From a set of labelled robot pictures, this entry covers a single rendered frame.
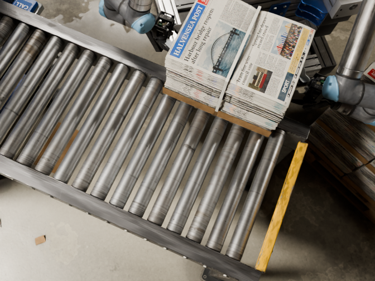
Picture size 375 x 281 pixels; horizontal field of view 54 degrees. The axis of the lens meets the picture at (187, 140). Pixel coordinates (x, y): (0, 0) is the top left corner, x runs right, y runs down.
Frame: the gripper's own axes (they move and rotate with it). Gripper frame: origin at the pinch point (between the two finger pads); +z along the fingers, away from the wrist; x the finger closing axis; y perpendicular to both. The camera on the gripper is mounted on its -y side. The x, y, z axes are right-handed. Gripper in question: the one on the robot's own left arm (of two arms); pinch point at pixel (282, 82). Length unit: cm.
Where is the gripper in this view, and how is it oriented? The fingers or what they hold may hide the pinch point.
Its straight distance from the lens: 136.8
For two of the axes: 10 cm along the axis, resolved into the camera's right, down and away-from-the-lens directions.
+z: -9.2, -3.8, 0.8
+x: -3.8, 8.3, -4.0
